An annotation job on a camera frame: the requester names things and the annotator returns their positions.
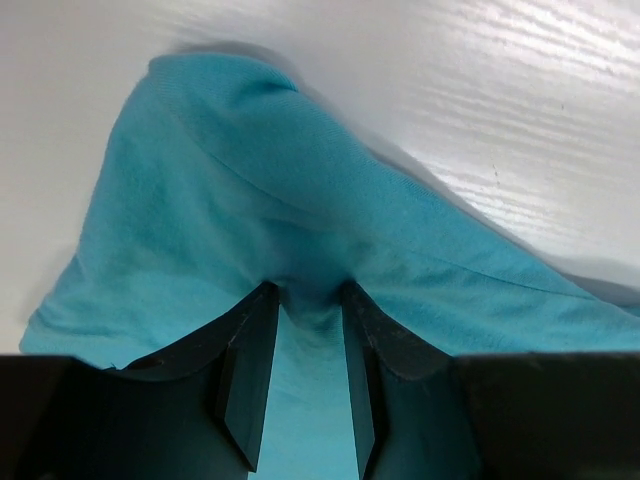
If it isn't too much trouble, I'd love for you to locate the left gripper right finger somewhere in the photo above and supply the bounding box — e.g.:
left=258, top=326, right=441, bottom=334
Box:
left=340, top=282, right=639, bottom=479

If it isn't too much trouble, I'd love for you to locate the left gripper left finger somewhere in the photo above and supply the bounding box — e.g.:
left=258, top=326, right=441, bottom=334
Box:
left=1, top=282, right=279, bottom=479

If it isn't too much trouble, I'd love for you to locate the turquoise t shirt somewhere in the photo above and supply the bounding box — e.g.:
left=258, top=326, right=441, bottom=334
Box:
left=20, top=53, right=639, bottom=479

